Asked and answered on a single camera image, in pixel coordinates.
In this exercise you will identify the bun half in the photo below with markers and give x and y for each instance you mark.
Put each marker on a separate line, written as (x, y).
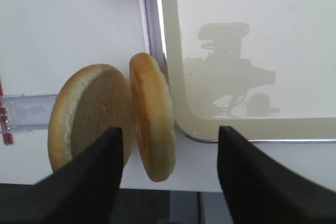
(94, 99)
(153, 114)

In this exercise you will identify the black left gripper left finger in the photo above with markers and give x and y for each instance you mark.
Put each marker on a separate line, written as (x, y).
(83, 191)

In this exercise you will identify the left long clear divider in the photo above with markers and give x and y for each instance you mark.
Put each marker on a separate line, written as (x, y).
(149, 10)

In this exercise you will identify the clear track behind bottom buns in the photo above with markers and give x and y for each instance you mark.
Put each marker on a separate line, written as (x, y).
(29, 112)

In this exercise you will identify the left red rail strip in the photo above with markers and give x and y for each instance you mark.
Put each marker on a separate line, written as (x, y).
(5, 130)

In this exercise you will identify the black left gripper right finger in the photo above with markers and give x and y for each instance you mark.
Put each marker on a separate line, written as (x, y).
(258, 189)

